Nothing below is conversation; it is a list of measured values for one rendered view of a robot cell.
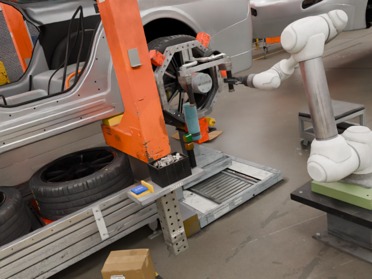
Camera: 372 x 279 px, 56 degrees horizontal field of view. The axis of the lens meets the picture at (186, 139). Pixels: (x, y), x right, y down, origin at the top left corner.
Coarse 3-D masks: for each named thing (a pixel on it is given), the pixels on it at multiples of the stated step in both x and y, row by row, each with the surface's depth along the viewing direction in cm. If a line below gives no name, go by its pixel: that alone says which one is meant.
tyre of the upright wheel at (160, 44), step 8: (152, 40) 254; (160, 40) 244; (168, 40) 239; (176, 40) 242; (184, 40) 246; (192, 40) 249; (152, 48) 239; (160, 48) 236; (208, 48) 259; (152, 64) 234; (168, 120) 249; (176, 120) 253
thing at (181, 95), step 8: (192, 48) 251; (200, 56) 259; (176, 64) 248; (176, 72) 250; (200, 72) 273; (208, 72) 265; (176, 80) 255; (168, 88) 247; (176, 88) 251; (200, 96) 273; (208, 96) 267; (168, 104) 250; (200, 104) 267
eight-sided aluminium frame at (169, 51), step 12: (168, 48) 233; (180, 48) 235; (204, 48) 247; (168, 60) 232; (156, 72) 233; (216, 72) 256; (156, 84) 234; (216, 84) 262; (216, 96) 261; (168, 108) 238; (204, 108) 261; (180, 120) 250
